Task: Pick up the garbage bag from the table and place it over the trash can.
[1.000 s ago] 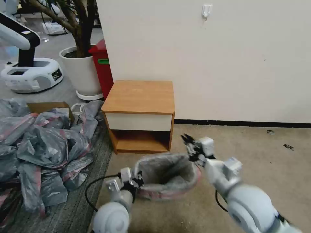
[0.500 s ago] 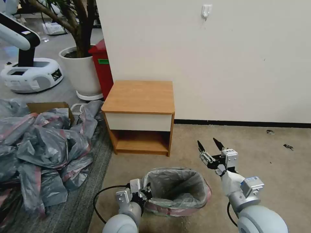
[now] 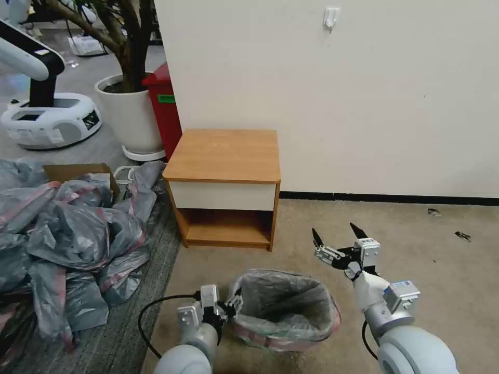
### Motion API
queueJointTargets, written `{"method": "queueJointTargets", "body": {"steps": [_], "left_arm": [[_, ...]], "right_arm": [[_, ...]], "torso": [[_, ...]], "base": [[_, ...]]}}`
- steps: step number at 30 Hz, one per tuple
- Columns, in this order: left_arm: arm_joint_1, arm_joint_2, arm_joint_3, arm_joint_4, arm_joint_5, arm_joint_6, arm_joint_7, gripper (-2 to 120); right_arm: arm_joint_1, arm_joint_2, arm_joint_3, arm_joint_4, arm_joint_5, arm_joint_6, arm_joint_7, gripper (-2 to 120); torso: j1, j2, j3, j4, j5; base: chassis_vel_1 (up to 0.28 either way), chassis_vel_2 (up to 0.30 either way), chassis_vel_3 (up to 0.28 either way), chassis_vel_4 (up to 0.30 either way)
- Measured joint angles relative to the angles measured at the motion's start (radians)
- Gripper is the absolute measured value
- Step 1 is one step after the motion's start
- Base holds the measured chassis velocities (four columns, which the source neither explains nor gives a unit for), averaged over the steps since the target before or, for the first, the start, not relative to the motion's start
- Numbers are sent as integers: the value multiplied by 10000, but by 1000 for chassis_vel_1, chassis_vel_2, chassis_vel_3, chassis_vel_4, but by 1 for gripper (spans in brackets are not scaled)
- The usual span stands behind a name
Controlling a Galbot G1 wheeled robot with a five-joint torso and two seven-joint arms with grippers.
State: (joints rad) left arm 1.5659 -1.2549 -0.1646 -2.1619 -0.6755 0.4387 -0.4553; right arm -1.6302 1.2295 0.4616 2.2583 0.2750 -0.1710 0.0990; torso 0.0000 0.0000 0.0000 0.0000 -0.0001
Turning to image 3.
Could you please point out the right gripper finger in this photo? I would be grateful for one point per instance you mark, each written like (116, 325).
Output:
(329, 255)
(358, 233)

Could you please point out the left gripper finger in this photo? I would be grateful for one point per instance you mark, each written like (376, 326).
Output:
(230, 314)
(235, 302)

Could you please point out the grey translucent garbage bag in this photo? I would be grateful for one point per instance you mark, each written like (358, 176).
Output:
(312, 296)

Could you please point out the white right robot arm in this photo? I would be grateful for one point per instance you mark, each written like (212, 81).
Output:
(405, 346)

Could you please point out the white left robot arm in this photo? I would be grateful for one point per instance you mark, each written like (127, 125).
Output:
(187, 358)

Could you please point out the small trash can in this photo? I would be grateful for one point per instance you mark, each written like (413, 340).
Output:
(280, 344)

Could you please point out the grey pink garbage bag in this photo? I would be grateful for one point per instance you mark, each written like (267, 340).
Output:
(15, 175)
(58, 304)
(85, 193)
(11, 261)
(144, 191)
(78, 233)

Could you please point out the small dark floor scrap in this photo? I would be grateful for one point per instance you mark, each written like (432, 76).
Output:
(462, 235)
(434, 212)

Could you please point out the wooden nightstand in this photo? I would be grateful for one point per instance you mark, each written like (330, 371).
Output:
(226, 156)

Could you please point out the white pot saucer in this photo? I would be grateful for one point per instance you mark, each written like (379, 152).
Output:
(144, 156)

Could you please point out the red plastic bin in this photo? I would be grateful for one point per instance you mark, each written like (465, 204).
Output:
(167, 117)

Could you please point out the brown cardboard box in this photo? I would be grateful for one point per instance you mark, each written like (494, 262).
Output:
(78, 170)

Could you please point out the white plant pot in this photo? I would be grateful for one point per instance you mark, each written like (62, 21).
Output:
(128, 117)

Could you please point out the green label sticker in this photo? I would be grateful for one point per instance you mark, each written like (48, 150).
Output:
(166, 99)

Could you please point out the white wheeled robot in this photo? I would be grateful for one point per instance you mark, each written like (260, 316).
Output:
(50, 120)

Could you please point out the brown tree trunk plant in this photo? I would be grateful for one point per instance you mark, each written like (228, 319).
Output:
(132, 58)

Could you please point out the white printed package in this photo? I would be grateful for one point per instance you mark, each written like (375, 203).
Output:
(85, 46)

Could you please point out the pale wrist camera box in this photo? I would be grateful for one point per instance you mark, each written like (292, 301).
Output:
(368, 251)
(209, 296)

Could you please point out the white plastic frame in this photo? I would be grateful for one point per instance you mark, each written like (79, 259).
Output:
(124, 171)

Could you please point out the white wall hook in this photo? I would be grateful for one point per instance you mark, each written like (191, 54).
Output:
(330, 17)

